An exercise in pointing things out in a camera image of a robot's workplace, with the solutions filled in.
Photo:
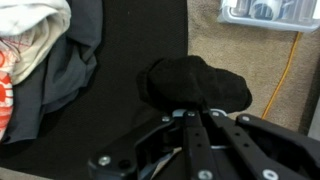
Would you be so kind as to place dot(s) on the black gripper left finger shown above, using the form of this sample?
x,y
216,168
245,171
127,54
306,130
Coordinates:
x,y
156,150

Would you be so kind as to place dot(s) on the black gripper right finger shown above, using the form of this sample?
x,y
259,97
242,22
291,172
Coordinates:
x,y
263,150

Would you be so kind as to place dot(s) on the small black cloth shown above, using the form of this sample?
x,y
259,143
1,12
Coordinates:
x,y
196,81

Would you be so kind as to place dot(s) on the dark grey cloth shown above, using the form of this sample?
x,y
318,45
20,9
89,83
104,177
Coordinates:
x,y
63,73

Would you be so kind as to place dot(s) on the crumpled beige cloth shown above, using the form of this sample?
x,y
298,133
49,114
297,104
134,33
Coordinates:
x,y
30,36

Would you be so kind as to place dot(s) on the clear plastic storage bin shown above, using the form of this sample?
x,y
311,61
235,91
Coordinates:
x,y
266,15

